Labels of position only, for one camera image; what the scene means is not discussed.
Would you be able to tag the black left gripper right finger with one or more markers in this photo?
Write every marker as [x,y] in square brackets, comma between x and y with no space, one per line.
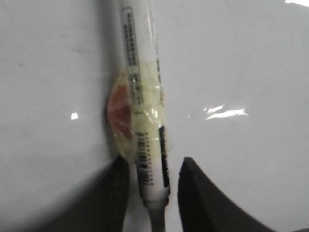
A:
[203,207]

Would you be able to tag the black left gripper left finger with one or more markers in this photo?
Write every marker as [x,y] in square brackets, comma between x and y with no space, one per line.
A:
[103,208]

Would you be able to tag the white black whiteboard marker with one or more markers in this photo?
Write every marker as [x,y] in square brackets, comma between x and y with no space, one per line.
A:
[136,109]

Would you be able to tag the white whiteboard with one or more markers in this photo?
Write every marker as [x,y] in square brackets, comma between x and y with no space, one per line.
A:
[236,79]

